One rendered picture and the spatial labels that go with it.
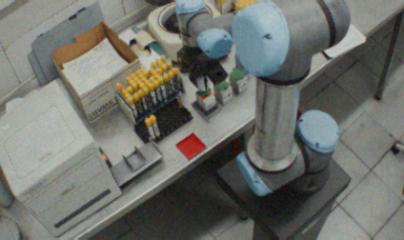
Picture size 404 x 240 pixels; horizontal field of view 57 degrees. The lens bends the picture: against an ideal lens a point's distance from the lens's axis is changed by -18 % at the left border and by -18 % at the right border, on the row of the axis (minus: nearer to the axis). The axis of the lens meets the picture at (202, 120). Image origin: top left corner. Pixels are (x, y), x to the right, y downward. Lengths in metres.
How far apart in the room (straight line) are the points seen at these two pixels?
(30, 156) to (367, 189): 1.77
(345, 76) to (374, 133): 0.47
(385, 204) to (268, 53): 1.78
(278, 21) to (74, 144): 0.62
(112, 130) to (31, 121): 0.38
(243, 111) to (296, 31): 0.79
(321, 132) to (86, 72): 0.88
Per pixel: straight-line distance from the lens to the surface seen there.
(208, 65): 1.21
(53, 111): 1.17
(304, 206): 1.19
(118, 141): 1.41
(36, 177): 1.07
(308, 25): 0.68
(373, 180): 2.38
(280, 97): 0.78
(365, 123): 2.57
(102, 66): 1.56
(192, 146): 1.36
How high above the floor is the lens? 2.01
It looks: 54 degrees down
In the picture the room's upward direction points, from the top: 8 degrees counter-clockwise
